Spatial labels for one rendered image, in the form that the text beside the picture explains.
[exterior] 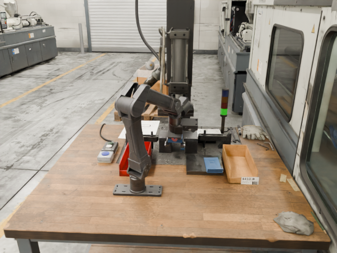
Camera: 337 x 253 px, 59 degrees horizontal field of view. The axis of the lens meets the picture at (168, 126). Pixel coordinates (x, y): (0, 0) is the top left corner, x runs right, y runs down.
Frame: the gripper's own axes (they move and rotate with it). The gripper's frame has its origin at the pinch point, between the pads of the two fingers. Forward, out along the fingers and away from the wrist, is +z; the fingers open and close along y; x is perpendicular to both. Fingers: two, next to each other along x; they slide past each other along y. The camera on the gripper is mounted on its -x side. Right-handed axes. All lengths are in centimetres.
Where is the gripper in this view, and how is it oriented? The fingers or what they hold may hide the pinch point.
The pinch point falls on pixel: (174, 139)
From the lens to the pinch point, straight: 147.5
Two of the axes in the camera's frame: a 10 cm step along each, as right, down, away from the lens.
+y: 0.5, -7.9, 6.1
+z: 0.2, 6.1, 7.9
